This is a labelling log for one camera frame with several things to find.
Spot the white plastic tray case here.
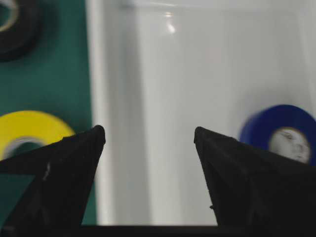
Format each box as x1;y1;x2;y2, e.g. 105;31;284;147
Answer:
85;0;316;225

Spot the blue tape roll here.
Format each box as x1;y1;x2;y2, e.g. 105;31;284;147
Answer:
239;105;316;166

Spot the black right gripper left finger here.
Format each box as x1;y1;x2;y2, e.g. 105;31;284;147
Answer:
0;125;106;237

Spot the green table cloth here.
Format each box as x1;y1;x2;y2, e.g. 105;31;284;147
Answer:
0;0;98;225

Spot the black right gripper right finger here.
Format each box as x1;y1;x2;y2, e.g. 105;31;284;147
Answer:
194;127;316;237

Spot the yellow tape roll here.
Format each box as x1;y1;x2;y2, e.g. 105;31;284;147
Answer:
0;111;75;160

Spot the black tape roll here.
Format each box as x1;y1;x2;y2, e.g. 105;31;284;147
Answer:
0;0;43;62

